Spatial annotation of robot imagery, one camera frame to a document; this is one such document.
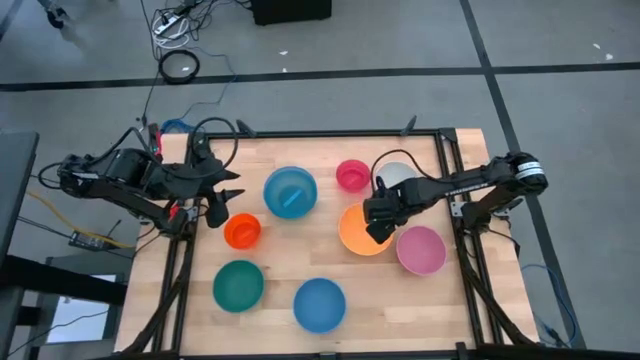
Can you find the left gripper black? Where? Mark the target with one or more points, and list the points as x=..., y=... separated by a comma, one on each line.
x=212, y=181

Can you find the large green bowl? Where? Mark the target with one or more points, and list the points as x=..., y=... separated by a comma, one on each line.
x=238, y=286

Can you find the large translucent blue bowl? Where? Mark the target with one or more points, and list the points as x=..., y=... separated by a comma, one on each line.
x=290, y=192

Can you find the small pink bowl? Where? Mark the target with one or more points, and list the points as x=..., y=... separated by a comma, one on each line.
x=353, y=175

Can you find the black box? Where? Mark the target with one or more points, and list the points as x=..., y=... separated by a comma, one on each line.
x=290, y=11

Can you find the white bowl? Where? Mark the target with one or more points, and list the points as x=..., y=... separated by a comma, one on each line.
x=400, y=172

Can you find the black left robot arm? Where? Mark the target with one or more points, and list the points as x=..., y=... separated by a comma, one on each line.
x=125, y=170

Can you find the large orange bowl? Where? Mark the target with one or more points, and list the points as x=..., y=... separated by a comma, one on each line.
x=352, y=235

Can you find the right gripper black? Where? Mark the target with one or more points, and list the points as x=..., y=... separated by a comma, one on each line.
x=385, y=207

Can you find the small orange bowl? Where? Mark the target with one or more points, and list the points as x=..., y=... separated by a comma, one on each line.
x=242, y=231

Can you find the large opaque blue bowl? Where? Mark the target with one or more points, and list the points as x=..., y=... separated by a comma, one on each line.
x=319, y=305

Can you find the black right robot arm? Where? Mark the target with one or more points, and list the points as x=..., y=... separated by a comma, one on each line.
x=450, y=187

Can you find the dark desk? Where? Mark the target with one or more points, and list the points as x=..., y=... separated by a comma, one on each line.
x=15, y=175

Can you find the black aluminium table frame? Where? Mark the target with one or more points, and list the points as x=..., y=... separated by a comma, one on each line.
x=325, y=134

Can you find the large pink bowl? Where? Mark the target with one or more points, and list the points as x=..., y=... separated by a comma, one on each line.
x=421, y=250

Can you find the white power strip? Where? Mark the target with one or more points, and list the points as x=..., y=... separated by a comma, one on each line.
x=167, y=24

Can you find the small black floor device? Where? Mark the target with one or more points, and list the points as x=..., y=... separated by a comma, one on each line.
x=87, y=241

